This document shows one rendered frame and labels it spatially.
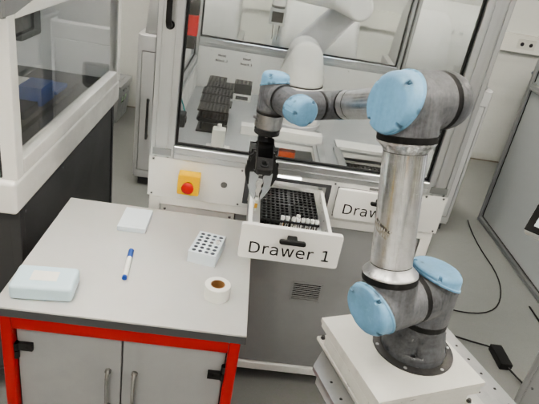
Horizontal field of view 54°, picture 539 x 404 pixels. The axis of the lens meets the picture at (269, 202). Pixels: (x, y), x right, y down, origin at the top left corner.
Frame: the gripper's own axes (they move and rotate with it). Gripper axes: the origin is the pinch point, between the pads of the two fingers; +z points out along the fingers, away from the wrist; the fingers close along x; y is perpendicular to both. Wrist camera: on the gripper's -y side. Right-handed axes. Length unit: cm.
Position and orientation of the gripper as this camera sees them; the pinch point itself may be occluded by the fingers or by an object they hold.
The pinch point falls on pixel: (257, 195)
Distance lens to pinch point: 151.5
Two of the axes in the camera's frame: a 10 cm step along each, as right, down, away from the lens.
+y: -1.0, -4.7, 8.8
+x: -9.8, -0.9, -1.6
